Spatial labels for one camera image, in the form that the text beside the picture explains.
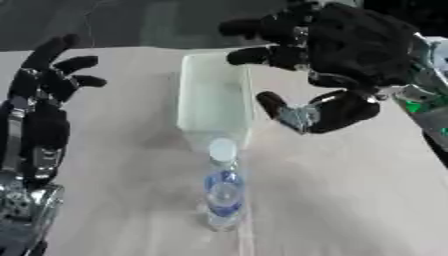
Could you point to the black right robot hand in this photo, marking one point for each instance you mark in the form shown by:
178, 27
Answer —
350, 50

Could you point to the clear plastic water bottle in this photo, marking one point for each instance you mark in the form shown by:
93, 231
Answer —
224, 190

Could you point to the white open box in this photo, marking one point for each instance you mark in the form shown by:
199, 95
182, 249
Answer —
214, 93

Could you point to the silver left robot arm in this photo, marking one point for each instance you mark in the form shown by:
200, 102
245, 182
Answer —
26, 213

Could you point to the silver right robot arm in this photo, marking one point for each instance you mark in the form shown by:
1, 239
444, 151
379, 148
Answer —
429, 100

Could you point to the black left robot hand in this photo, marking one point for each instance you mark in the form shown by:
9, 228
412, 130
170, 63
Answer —
44, 123

